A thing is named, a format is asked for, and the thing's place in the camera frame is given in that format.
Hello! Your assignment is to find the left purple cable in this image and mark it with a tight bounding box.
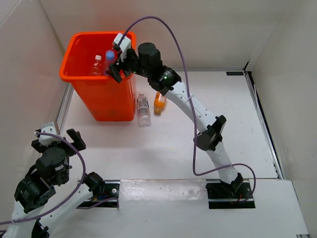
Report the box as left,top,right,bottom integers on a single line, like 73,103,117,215
0,132,120,225

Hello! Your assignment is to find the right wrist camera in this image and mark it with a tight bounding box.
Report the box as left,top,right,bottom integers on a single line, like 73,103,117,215
112,33,131,52

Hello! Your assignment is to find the clear bottle white cap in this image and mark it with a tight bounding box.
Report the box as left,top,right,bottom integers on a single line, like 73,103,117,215
90,55,103,76

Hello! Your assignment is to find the blue label water bottle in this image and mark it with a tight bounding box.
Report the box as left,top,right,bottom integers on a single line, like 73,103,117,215
103,50,115,76

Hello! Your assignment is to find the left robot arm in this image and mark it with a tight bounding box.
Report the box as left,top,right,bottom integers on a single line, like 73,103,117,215
0,126,105,238

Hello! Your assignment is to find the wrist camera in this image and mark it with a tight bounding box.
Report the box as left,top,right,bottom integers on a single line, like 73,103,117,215
34,121,60,146
112,33,131,52

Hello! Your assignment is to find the purple cable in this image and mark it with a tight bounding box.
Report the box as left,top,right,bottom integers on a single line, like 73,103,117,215
0,132,120,225
118,16,257,204

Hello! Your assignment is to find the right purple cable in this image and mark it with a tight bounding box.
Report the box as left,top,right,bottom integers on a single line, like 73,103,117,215
118,16,257,204

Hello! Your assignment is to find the black logo sticker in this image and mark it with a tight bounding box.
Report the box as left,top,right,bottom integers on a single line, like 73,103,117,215
226,71,244,76

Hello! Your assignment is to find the orange plastic bin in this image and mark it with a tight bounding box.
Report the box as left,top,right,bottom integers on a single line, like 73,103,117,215
59,31,137,121

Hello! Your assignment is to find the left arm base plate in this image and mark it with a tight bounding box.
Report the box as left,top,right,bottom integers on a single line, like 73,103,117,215
77,180,120,210

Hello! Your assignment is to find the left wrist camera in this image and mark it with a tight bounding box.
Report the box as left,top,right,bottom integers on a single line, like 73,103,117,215
34,121,60,146

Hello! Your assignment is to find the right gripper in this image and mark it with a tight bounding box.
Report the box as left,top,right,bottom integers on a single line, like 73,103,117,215
106,48,153,83

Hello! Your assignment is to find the orange juice bottle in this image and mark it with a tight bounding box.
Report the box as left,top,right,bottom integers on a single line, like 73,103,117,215
154,92,166,115

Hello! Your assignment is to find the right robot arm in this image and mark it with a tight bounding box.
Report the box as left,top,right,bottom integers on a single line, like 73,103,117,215
108,43,243,198

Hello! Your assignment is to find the clear bottle white label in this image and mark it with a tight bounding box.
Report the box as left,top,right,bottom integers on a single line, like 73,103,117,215
136,93,151,127

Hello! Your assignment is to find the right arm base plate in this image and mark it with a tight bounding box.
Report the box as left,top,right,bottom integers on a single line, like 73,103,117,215
205,180,256,209

